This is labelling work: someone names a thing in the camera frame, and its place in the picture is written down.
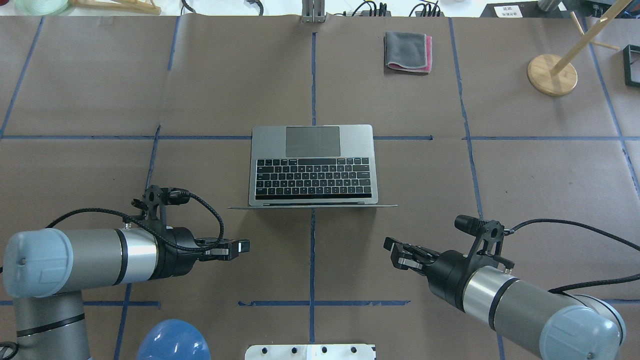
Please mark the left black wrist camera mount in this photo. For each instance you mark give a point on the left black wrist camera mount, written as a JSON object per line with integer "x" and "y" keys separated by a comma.
{"x": 153, "y": 205}

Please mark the wooden mug tree stand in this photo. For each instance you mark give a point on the wooden mug tree stand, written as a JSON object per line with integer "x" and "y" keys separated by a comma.
{"x": 556, "y": 76}

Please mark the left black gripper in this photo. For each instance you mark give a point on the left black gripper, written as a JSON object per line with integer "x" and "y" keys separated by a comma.
{"x": 176, "y": 256}

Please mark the black orange power strip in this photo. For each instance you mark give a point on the black orange power strip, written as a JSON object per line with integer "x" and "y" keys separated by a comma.
{"x": 380, "y": 9}

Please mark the blue desk lamp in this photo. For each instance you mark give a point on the blue desk lamp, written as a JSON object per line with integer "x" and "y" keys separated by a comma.
{"x": 174, "y": 339}

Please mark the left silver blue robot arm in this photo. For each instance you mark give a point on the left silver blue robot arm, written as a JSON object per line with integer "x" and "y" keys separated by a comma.
{"x": 45, "y": 272}

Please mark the grey laptop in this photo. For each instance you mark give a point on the grey laptop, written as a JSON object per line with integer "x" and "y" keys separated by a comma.
{"x": 318, "y": 166}

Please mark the aluminium frame post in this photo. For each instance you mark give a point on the aluminium frame post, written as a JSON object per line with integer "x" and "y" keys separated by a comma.
{"x": 313, "y": 11}

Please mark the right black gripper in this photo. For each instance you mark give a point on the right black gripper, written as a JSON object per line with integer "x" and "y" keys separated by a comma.
{"x": 448, "y": 270}

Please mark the wine glass rack tray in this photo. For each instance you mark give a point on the wine glass rack tray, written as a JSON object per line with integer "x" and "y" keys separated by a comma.
{"x": 631, "y": 65}

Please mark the pale green plate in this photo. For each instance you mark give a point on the pale green plate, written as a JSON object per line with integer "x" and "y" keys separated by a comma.
{"x": 41, "y": 7}

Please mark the grey pink folded cloth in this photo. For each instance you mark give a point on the grey pink folded cloth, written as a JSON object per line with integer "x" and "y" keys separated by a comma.
{"x": 408, "y": 51}

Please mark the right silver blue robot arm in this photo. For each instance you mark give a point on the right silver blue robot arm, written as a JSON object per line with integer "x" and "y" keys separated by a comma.
{"x": 550, "y": 326}

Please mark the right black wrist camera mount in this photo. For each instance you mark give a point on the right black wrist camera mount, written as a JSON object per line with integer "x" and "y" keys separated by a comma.
{"x": 487, "y": 246}

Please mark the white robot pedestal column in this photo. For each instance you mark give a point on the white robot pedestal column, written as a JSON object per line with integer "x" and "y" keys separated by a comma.
{"x": 335, "y": 351}

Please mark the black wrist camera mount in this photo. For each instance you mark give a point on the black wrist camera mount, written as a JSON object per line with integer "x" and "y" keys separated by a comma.
{"x": 153, "y": 205}
{"x": 487, "y": 246}

